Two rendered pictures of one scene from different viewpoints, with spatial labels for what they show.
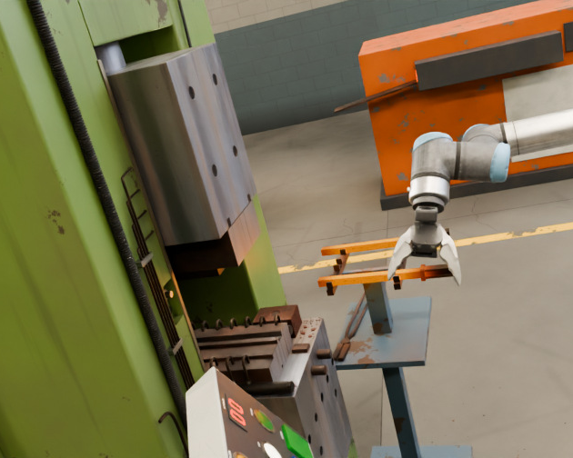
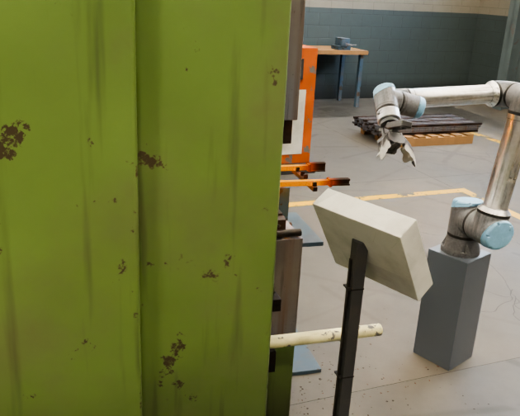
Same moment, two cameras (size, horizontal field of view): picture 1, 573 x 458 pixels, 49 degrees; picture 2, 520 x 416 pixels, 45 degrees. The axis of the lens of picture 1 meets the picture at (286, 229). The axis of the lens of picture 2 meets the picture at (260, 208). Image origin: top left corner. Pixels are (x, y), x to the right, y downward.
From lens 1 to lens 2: 1.54 m
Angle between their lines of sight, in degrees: 34
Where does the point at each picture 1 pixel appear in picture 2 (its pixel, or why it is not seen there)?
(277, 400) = (291, 241)
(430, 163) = (392, 99)
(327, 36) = not seen: hidden behind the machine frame
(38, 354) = (214, 172)
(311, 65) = not seen: hidden behind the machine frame
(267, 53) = not seen: outside the picture
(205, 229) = (290, 111)
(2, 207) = (239, 60)
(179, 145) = (294, 53)
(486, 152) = (416, 98)
